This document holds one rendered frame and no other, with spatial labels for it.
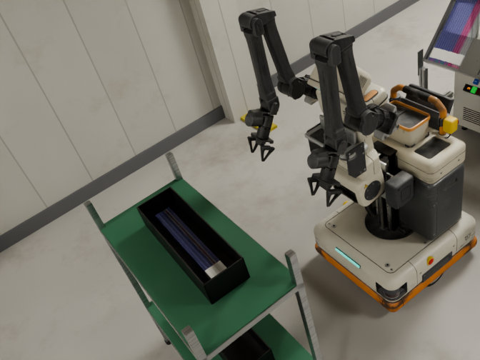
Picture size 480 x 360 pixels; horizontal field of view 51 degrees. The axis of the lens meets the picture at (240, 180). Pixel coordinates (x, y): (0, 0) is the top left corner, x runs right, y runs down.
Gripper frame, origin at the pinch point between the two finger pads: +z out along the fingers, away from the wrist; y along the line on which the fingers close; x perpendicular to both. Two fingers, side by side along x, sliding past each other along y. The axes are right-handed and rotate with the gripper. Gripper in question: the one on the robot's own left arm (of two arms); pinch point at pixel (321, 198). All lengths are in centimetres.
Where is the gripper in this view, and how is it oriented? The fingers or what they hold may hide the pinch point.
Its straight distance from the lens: 202.9
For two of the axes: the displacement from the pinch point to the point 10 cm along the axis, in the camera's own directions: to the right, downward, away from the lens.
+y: 5.0, 4.3, -7.5
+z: -1.6, 9.0, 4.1
